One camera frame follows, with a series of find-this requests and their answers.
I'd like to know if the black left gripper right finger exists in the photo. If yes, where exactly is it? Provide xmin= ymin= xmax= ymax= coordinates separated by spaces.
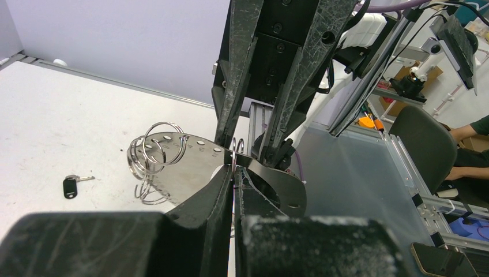
xmin=234 ymin=168 xmax=409 ymax=276

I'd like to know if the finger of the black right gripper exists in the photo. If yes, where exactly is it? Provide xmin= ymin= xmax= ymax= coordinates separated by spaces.
xmin=213 ymin=1 xmax=264 ymax=147
xmin=259 ymin=1 xmax=357 ymax=167

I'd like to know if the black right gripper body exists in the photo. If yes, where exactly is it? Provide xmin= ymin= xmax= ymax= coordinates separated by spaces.
xmin=212 ymin=1 xmax=344 ymax=115

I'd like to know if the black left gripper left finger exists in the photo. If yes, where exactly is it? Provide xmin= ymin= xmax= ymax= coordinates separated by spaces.
xmin=1 ymin=166 xmax=233 ymax=276

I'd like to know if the metal ring plate with keyrings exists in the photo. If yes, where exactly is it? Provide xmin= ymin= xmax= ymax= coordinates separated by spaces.
xmin=127 ymin=122 xmax=307 ymax=217

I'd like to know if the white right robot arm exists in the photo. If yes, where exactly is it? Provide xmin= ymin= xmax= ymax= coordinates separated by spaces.
xmin=212 ymin=1 xmax=427 ymax=169

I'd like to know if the monitor on stand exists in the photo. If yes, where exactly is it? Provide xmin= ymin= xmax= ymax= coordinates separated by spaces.
xmin=389 ymin=14 xmax=478 ymax=102

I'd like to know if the key with black tag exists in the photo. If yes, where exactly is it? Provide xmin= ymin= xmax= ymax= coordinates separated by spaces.
xmin=62 ymin=175 xmax=95 ymax=200

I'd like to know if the grey office chair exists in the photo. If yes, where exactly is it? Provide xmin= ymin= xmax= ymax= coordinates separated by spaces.
xmin=389 ymin=106 xmax=457 ymax=194

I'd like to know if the seated person in background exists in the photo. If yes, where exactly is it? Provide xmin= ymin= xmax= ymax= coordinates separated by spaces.
xmin=439 ymin=115 xmax=488 ymax=208

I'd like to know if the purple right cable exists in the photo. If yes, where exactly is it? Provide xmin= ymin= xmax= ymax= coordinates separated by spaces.
xmin=355 ymin=0 xmax=432 ymax=14

